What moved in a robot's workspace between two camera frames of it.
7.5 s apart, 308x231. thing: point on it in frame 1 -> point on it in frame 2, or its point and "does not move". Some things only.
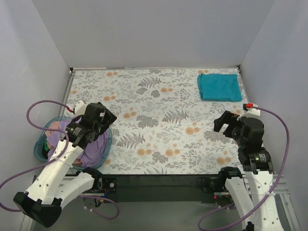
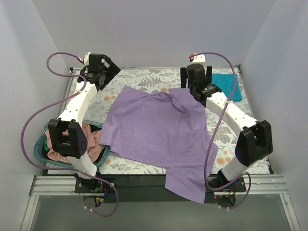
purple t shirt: x=92 y=155 -> x=168 y=130
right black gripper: x=227 y=123 -> x=195 y=70
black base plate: x=185 y=188 does not move
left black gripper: x=106 y=118 -> x=111 y=71
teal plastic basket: x=93 y=155 does not move
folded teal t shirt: x=219 y=87 does not move
